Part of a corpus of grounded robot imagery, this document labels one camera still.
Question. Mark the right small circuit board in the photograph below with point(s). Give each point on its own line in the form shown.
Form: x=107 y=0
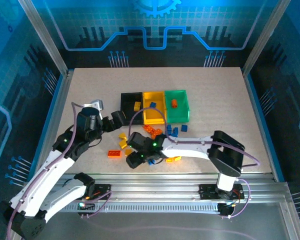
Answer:
x=225 y=209

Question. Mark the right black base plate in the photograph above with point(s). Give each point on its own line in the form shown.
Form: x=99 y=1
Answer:
x=207 y=191

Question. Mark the aluminium frame post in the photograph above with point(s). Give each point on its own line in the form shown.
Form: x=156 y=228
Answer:
x=262 y=35
x=45 y=40

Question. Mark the black plastic bin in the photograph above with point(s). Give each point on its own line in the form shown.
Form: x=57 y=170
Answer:
x=130 y=100

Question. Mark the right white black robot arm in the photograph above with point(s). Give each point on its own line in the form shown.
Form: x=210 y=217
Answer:
x=190 y=150

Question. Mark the left aluminium frame post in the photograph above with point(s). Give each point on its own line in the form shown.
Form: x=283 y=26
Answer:
x=45 y=40

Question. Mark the small circuit board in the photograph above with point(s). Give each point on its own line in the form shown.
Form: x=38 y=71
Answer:
x=225 y=209
x=88 y=206

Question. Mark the left aluminium side rail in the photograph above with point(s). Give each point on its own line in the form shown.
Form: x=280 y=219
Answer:
x=59 y=107

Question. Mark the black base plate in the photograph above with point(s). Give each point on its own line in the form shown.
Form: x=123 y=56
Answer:
x=103 y=188
x=207 y=191

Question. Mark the aluminium side rail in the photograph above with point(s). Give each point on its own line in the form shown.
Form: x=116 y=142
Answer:
x=263 y=125
x=59 y=107

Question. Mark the right aluminium side rail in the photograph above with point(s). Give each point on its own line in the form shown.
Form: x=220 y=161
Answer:
x=263 y=125

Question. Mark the green plastic bin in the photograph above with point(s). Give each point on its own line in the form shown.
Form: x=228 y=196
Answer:
x=182 y=115

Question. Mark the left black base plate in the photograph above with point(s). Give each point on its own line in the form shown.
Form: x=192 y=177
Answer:
x=103 y=188

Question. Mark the blue lego brick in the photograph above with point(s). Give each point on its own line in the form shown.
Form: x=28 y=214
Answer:
x=184 y=128
x=152 y=104
x=175 y=132
x=151 y=162
x=169 y=128

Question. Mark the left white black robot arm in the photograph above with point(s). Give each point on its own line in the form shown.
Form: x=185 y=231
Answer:
x=52 y=170

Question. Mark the right aluminium frame post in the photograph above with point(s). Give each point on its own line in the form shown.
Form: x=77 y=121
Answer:
x=262 y=35

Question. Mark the yellow plastic bin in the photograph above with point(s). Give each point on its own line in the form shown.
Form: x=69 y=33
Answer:
x=150 y=118

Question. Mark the aluminium mounting rail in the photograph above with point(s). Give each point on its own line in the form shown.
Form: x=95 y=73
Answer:
x=152 y=185

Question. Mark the left small circuit board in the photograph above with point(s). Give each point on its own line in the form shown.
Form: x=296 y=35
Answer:
x=88 y=206

